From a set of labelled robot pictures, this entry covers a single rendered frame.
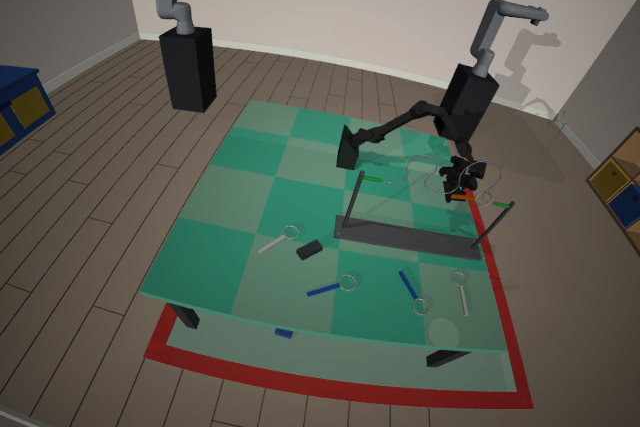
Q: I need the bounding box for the orange-brown long handle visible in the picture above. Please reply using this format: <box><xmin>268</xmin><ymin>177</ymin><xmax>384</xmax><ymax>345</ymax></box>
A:
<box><xmin>450</xmin><ymin>192</ymin><xmax>493</xmax><ymax>206</ymax></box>

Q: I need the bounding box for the blue-handled ring tool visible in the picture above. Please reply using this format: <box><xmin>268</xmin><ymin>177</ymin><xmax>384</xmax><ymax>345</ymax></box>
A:
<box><xmin>306</xmin><ymin>274</ymin><xmax>357</xmax><ymax>297</ymax></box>
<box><xmin>399</xmin><ymin>270</ymin><xmax>430</xmax><ymax>315</ymax></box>

